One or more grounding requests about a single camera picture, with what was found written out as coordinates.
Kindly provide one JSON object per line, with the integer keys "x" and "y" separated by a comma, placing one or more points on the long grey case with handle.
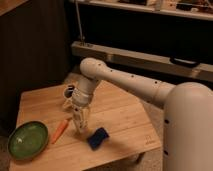
{"x": 141, "y": 60}

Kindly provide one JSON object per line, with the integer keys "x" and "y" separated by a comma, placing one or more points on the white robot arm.
{"x": 188, "y": 111}

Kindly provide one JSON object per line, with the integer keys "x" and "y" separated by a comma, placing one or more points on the blue sponge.
{"x": 96, "y": 139}

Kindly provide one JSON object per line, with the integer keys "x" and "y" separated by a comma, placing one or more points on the wooden table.
{"x": 120, "y": 113}

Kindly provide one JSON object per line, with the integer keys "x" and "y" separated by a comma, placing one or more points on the white plastic bottle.
{"x": 83, "y": 119}

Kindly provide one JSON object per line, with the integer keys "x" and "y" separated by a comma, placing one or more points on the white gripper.
{"x": 79, "y": 101}

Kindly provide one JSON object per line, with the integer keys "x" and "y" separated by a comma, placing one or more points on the orange carrot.
{"x": 59, "y": 131}

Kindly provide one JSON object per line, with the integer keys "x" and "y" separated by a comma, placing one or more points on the metal pole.
{"x": 82, "y": 39}

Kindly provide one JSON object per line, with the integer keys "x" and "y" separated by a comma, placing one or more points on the green bowl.
{"x": 28, "y": 140}

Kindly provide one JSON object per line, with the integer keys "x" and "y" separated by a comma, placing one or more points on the cluttered shelf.
{"x": 156, "y": 8}

